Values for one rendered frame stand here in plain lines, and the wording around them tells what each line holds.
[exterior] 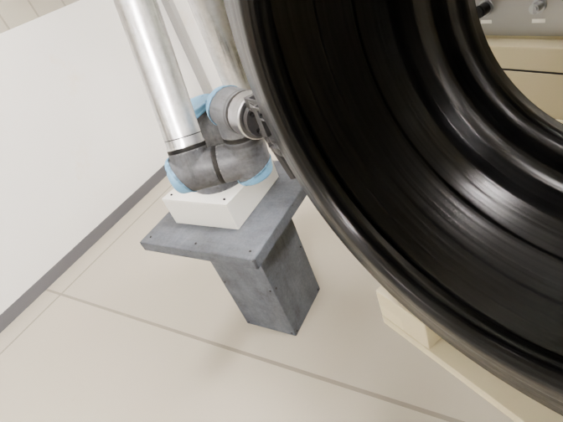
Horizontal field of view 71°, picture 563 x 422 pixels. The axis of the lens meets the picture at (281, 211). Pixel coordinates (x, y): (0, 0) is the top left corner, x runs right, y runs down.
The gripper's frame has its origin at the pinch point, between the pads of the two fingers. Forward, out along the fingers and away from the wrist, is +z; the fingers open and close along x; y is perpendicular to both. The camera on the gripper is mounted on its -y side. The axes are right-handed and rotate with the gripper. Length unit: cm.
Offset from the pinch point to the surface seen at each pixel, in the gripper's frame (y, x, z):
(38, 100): -10, -34, -235
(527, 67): -16, 64, -6
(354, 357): -101, 5, -30
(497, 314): -9.6, -4.9, 31.0
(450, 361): -20.4, -8.0, 26.6
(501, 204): -7.7, 9.1, 22.6
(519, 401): -20.4, -7.0, 34.9
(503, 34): -10, 69, -15
